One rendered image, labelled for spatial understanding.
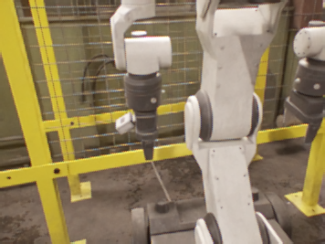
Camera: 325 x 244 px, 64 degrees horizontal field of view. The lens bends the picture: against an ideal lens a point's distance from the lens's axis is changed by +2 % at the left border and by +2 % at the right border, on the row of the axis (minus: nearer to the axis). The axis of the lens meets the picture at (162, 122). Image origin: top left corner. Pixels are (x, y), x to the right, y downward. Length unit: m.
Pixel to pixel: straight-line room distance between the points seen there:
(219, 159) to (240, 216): 0.16
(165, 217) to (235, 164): 0.36
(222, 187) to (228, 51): 0.36
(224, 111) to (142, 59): 0.25
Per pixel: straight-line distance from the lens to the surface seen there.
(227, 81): 0.63
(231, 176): 0.74
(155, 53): 0.55
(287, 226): 1.11
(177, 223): 0.97
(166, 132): 1.89
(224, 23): 0.63
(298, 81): 0.75
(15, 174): 0.95
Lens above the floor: 0.86
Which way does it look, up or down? 22 degrees down
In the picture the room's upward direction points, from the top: 3 degrees counter-clockwise
